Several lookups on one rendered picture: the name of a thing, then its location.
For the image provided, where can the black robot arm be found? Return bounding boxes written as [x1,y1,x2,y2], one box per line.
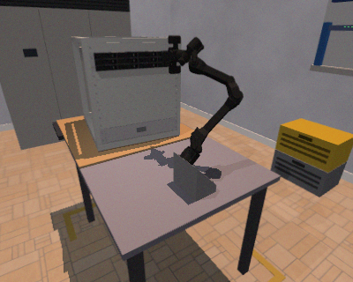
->
[161,37,243,165]

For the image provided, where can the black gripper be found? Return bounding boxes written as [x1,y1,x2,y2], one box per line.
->
[168,35,181,74]

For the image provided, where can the flat orange board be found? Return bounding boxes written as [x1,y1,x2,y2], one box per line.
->
[56,116,194,169]

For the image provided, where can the grey open rack frame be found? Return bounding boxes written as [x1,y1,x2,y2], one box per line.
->
[71,37,181,152]

